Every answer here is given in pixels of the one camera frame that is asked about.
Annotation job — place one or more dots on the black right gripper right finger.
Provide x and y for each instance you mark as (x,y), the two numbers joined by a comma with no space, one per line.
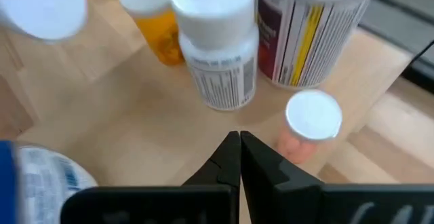
(288,203)

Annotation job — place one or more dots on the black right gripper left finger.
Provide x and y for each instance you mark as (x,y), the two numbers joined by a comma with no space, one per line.
(203,203)

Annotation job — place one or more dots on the pink pill vial white cap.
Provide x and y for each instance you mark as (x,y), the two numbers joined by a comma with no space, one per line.
(313,115)

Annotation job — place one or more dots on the blue cap bottle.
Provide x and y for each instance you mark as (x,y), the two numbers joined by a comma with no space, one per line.
(44,183)

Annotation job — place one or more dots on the large white bottle yellow label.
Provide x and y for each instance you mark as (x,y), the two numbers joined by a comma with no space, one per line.
(322,37)

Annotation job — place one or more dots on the wide orange vial white cap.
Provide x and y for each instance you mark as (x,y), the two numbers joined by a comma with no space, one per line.
(159,34)

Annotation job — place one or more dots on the white bottle white cap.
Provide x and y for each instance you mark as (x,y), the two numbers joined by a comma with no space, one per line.
(40,6)
(217,13)

